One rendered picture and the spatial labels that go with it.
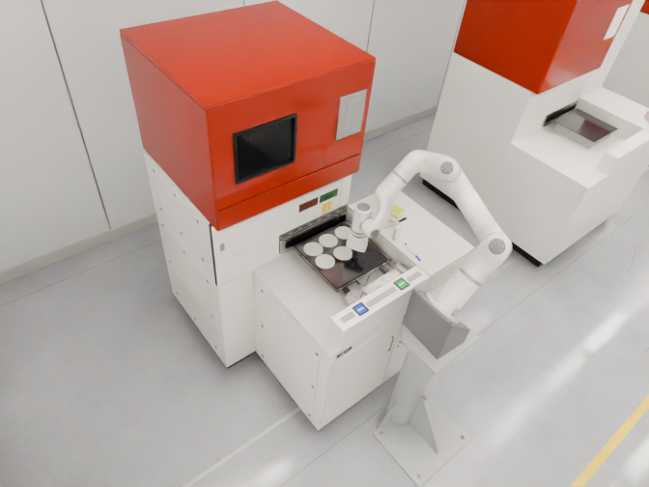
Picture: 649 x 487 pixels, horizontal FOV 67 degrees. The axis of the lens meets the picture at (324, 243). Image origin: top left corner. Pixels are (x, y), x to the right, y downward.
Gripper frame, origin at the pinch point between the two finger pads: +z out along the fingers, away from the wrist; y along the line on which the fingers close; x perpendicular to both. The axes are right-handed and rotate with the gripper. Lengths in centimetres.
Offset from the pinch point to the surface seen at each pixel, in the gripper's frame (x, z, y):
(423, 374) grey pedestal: -31, 35, 50
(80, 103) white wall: 33, -19, -186
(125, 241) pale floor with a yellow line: 30, 92, -180
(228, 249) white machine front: -34, -12, -53
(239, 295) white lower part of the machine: -30, 24, -51
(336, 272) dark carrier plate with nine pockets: -13.6, 2.0, -5.2
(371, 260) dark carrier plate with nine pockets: 1.3, 2.1, 8.5
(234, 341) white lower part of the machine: -35, 62, -54
